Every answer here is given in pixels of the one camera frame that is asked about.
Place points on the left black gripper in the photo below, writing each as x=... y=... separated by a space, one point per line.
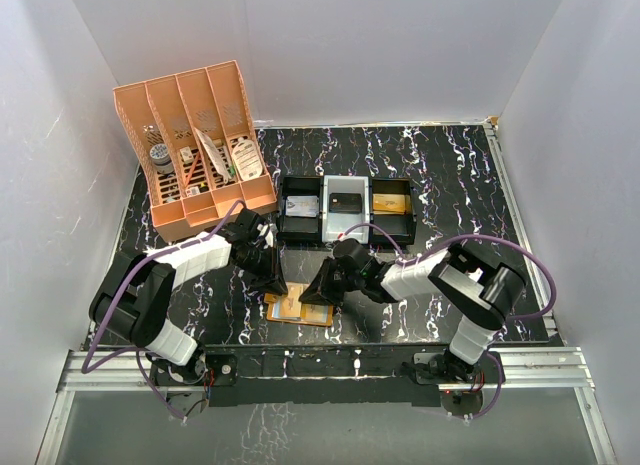
x=275 y=282

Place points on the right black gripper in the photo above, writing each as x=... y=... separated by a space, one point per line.
x=321 y=291

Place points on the orange leather card holder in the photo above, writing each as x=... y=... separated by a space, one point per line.
x=312 y=315

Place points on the gold card with red logo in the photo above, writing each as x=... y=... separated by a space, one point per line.
x=290 y=305

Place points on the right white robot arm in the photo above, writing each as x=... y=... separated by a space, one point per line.
x=484 y=289

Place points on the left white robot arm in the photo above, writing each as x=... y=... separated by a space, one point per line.
x=133 y=299

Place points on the white middle card bin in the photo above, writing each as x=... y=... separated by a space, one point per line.
x=335 y=224

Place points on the left black card bin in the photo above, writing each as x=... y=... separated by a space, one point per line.
x=299 y=218

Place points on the black card bin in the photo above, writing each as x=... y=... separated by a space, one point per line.
x=401 y=228
x=299 y=218

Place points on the silver credit card stack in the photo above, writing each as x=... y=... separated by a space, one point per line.
x=306 y=206

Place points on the black credit card stack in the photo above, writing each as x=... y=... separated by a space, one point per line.
x=345 y=203

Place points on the right black card bin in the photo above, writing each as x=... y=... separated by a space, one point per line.
x=401 y=228

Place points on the gold credit card stack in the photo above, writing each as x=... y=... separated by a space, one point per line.
x=391 y=204

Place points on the white labelled package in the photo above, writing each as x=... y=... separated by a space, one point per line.
x=247 y=159

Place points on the white paper leaflet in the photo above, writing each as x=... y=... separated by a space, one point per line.
x=214 y=155

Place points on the orange pencil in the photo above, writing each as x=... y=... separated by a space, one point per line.
x=191 y=170

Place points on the peach desk file organizer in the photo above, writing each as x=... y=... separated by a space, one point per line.
x=168 y=110

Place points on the grey tape roll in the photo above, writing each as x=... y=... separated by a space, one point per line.
x=160 y=158

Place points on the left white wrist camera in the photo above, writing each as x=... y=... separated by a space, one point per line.
x=266 y=236

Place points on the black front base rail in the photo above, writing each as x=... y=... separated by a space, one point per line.
x=335 y=374

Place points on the aluminium table frame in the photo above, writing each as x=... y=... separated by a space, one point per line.
x=545 y=411

